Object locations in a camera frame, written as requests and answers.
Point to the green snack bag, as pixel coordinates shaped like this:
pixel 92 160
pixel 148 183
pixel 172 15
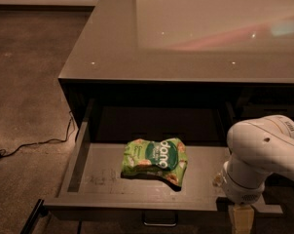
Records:
pixel 166 160

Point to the grey drawer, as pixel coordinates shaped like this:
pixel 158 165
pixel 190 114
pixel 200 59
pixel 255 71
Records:
pixel 95 189

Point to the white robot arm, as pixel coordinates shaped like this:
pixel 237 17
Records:
pixel 259 148

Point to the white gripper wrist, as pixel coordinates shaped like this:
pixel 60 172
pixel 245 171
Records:
pixel 241 192

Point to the dark grey drawer cabinet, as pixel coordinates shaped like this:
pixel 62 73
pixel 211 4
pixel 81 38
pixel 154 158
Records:
pixel 180 68

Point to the black metal bar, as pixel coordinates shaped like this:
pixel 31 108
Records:
pixel 38 211

